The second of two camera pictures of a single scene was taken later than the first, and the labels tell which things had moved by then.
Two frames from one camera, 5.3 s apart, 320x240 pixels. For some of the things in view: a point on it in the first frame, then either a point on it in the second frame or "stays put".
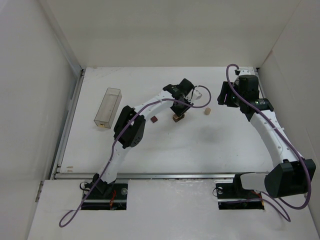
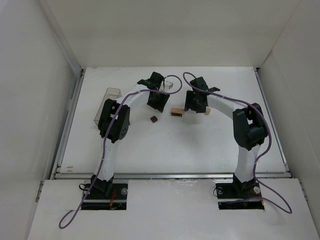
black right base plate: x=235 y=190 stays put
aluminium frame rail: x=229 y=175 stays put
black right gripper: x=225 y=92 -> x=195 y=101
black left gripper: x=180 y=107 -> x=158 y=99
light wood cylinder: x=207 y=111 stays put
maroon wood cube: x=154 y=119 stays put
